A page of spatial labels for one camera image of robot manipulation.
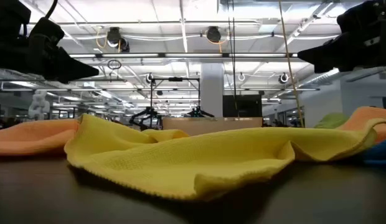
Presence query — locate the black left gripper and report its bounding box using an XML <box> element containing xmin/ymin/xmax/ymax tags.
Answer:
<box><xmin>0</xmin><ymin>34</ymin><xmax>100</xmax><ymax>84</ymax></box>

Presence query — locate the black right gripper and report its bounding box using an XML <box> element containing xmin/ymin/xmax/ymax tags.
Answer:
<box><xmin>297</xmin><ymin>18</ymin><xmax>386</xmax><ymax>74</ymax></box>

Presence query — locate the orange microfiber towel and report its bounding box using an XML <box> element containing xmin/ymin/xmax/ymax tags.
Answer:
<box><xmin>0</xmin><ymin>119</ymin><xmax>81</xmax><ymax>156</ymax></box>
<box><xmin>337</xmin><ymin>106</ymin><xmax>386</xmax><ymax>144</ymax></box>

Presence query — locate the yellow microfiber towel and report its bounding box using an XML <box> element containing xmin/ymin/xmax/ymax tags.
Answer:
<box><xmin>64</xmin><ymin>113</ymin><xmax>386</xmax><ymax>202</ymax></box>

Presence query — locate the green microfiber towel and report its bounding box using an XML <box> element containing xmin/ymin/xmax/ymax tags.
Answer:
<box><xmin>314</xmin><ymin>112</ymin><xmax>350</xmax><ymax>129</ymax></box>

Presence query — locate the blue microfiber towel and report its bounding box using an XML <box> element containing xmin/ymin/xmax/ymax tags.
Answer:
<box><xmin>356</xmin><ymin>138</ymin><xmax>386</xmax><ymax>166</ymax></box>

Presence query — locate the white robot figure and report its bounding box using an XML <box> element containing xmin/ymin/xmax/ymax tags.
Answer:
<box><xmin>27</xmin><ymin>90</ymin><xmax>51</xmax><ymax>121</ymax></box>

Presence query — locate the ceiling light strip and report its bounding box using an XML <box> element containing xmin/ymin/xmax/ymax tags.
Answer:
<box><xmin>70</xmin><ymin>52</ymin><xmax>303</xmax><ymax>59</ymax></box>

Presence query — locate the black rectangular panel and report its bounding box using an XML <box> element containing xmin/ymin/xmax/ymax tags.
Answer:
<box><xmin>222</xmin><ymin>95</ymin><xmax>263</xmax><ymax>118</ymax></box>

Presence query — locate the white square column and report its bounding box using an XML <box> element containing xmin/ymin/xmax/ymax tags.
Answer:
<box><xmin>200</xmin><ymin>63</ymin><xmax>225</xmax><ymax>118</ymax></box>

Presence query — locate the tan cardboard box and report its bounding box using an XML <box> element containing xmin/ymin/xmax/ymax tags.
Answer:
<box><xmin>162</xmin><ymin>116</ymin><xmax>263</xmax><ymax>137</ymax></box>

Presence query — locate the yellow power cable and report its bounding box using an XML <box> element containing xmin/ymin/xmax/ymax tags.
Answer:
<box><xmin>278</xmin><ymin>0</ymin><xmax>305</xmax><ymax>128</ymax></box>

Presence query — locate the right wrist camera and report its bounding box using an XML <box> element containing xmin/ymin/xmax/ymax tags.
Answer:
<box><xmin>336</xmin><ymin>0</ymin><xmax>384</xmax><ymax>34</ymax></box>

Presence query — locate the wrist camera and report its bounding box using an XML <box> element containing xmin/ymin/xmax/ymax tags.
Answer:
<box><xmin>336</xmin><ymin>0</ymin><xmax>384</xmax><ymax>34</ymax></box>
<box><xmin>27</xmin><ymin>17</ymin><xmax>65</xmax><ymax>50</ymax></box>

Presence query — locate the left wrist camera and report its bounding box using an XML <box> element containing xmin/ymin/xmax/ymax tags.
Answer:
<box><xmin>27</xmin><ymin>17</ymin><xmax>65</xmax><ymax>50</ymax></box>

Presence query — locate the hanging black cable reel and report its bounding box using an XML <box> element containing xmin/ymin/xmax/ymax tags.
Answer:
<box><xmin>205</xmin><ymin>26</ymin><xmax>222</xmax><ymax>44</ymax></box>
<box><xmin>106</xmin><ymin>27</ymin><xmax>131</xmax><ymax>53</ymax></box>

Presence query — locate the black left camera cable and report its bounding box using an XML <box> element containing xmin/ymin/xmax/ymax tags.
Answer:
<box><xmin>45</xmin><ymin>0</ymin><xmax>59</xmax><ymax>19</ymax></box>

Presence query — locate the black hanging cable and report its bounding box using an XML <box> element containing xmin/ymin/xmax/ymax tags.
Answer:
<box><xmin>227</xmin><ymin>0</ymin><xmax>240</xmax><ymax>118</ymax></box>

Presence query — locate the black background rig frame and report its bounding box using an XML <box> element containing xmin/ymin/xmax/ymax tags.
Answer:
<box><xmin>150</xmin><ymin>77</ymin><xmax>201</xmax><ymax>118</ymax></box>

